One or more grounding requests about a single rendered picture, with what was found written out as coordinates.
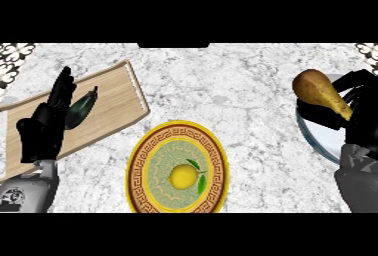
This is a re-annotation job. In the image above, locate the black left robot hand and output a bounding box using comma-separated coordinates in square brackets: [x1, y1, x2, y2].
[14, 66, 78, 164]

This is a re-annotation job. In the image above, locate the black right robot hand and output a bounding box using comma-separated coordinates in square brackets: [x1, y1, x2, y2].
[295, 69, 378, 150]

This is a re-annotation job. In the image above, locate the brown yellow pear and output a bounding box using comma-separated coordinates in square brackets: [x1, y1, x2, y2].
[290, 68, 354, 122]

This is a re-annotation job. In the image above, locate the white plate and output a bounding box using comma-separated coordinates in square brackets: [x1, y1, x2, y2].
[295, 73, 351, 165]

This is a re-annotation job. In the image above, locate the yellow patterned bowl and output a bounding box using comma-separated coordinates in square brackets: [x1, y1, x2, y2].
[125, 120, 230, 214]

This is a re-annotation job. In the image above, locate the dark green zucchini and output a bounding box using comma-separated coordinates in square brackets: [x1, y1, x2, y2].
[63, 85, 99, 131]

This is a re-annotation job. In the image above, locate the pale wooden cutting board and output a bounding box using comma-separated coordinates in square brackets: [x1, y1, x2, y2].
[0, 59, 152, 184]

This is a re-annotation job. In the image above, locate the black white patterned mat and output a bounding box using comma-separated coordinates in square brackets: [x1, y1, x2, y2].
[0, 43, 37, 90]
[354, 43, 378, 76]

